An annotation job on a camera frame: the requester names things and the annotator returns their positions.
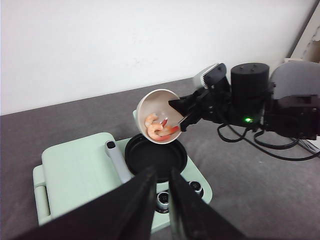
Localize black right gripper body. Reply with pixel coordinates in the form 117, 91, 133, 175
187, 64, 273, 130

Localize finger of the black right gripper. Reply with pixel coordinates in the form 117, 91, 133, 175
168, 96, 200, 117
178, 113, 200, 132

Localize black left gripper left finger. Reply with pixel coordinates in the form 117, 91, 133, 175
17, 167, 157, 240

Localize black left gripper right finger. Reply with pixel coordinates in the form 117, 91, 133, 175
168, 168, 246, 240

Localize beige ribbed bowl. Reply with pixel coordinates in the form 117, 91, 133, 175
134, 89, 183, 145

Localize mint green sandwich maker lid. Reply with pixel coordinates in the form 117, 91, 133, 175
41, 132, 133, 219

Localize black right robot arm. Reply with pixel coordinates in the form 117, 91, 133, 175
169, 61, 320, 140

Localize pink cooked shrimp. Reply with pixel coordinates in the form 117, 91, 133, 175
144, 113, 163, 141
157, 119, 180, 142

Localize mint green breakfast maker base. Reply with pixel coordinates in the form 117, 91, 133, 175
32, 109, 214, 235

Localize left silver control knob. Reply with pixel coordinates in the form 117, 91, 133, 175
155, 191, 169, 214

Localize silver control knob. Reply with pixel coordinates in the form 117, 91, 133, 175
155, 191, 169, 214
188, 180, 204, 198

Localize right silver control knob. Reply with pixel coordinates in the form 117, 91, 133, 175
188, 180, 204, 198

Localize black round frying pan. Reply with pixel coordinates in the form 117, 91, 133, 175
124, 133, 188, 183

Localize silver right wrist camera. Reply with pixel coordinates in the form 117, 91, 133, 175
192, 63, 227, 90

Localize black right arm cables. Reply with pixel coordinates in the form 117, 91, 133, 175
216, 122, 320, 162

